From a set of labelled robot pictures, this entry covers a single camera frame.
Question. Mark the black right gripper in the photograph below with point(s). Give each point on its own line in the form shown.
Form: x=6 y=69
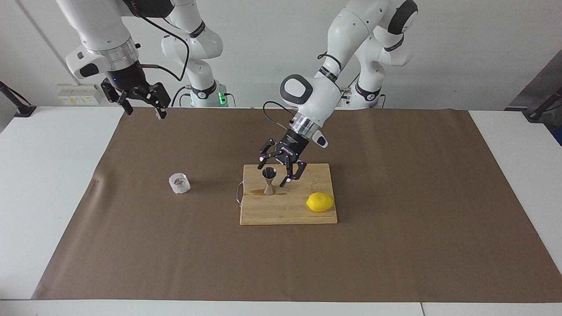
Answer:
x=127 y=79

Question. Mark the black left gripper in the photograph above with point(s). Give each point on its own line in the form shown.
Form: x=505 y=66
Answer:
x=292 y=147

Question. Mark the steel cocktail jigger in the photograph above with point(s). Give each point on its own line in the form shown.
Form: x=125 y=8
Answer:
x=269 y=188

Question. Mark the small clear glass cup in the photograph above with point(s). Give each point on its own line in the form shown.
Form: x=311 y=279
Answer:
x=180 y=184

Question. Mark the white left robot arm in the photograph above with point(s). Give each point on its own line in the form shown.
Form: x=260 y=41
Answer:
x=351 y=30

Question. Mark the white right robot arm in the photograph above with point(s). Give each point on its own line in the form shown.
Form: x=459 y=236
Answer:
x=101 y=26

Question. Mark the wooden cutting board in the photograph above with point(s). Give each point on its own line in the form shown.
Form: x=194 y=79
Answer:
x=285 y=210

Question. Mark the yellow lemon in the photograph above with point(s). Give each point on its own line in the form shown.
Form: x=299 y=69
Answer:
x=320 y=202

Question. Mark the black clamp stand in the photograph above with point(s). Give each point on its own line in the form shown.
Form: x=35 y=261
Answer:
x=19 y=109
x=538 y=114

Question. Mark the brown paper table mat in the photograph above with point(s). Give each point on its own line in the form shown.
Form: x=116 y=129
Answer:
x=175 y=254

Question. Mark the dark grey panel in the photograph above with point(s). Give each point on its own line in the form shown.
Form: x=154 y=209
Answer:
x=540 y=83

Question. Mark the white wall socket box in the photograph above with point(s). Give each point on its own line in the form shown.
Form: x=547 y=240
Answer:
x=79 y=94

